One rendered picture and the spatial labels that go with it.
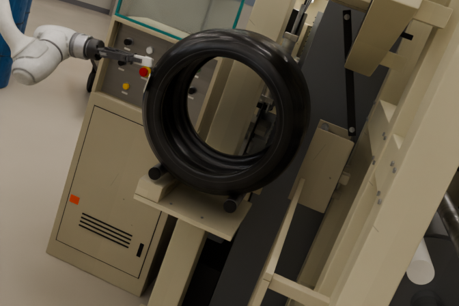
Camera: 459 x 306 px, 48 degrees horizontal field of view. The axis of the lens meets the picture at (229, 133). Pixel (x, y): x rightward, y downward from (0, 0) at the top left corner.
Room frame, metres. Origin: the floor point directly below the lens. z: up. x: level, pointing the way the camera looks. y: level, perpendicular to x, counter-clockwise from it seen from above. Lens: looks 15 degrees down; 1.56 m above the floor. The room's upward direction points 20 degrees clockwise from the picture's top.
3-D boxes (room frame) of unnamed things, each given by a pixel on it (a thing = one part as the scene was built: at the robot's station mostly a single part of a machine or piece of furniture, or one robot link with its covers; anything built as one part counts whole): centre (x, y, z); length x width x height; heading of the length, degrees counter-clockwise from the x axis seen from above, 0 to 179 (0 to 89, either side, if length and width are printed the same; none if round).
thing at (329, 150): (1.94, -0.38, 1.05); 0.20 x 0.15 x 0.30; 171
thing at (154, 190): (1.80, 0.17, 0.83); 0.36 x 0.09 x 0.06; 171
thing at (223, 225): (1.78, 0.03, 0.80); 0.37 x 0.36 x 0.02; 81
